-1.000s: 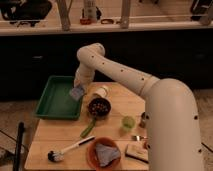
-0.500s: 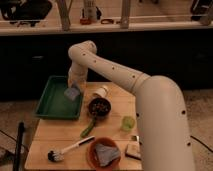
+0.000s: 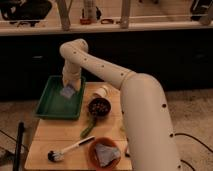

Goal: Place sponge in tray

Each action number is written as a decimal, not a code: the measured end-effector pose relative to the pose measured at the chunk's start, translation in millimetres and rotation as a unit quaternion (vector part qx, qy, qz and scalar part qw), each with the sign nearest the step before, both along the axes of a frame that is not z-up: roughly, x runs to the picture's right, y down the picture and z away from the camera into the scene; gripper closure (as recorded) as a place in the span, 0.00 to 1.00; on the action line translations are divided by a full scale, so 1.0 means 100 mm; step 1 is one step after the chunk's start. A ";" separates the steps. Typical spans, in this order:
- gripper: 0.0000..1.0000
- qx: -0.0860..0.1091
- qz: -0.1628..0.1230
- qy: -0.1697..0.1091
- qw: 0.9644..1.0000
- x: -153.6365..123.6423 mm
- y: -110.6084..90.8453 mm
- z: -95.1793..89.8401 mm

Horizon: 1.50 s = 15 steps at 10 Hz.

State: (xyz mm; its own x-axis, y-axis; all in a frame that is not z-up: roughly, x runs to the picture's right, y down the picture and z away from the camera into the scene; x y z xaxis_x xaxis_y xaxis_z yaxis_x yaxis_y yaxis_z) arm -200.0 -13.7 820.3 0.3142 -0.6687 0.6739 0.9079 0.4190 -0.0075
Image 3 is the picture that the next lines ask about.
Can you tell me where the black chair background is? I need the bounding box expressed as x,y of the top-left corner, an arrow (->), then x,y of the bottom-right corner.
0,0 -> 52,27

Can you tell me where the white dish brush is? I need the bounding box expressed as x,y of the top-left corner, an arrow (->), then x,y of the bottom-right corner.
47,136 -> 95,162

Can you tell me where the red bowl on shelf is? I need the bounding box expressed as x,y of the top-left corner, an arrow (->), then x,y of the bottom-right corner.
80,18 -> 92,25

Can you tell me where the wooden railing post middle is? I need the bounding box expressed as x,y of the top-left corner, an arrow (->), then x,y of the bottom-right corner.
120,0 -> 131,29

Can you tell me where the blue grey cloth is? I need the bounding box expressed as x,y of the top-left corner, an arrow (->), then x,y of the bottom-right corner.
95,143 -> 121,168

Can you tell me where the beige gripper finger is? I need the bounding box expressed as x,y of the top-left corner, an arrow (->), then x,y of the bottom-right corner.
73,79 -> 81,91

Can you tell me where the wooden railing post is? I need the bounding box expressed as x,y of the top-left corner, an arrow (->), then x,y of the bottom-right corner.
55,0 -> 70,31
120,0 -> 131,29

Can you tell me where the green plastic tray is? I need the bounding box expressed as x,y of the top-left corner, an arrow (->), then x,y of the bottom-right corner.
36,75 -> 86,120

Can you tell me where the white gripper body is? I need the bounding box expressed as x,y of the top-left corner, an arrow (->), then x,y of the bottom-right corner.
62,60 -> 81,84

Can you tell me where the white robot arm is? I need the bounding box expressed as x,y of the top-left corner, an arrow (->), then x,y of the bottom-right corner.
60,39 -> 182,171

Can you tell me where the black pole stand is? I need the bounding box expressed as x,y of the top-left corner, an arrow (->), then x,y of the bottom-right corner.
12,122 -> 25,171

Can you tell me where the wooden railing post left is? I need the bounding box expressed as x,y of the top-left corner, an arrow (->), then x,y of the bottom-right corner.
55,0 -> 70,31

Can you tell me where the orange plate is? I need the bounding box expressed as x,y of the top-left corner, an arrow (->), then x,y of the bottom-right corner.
88,137 -> 118,171

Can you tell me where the black cable on floor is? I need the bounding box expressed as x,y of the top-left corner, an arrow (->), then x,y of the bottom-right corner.
174,132 -> 213,171

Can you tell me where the blue sponge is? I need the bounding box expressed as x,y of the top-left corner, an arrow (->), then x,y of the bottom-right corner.
60,85 -> 75,99

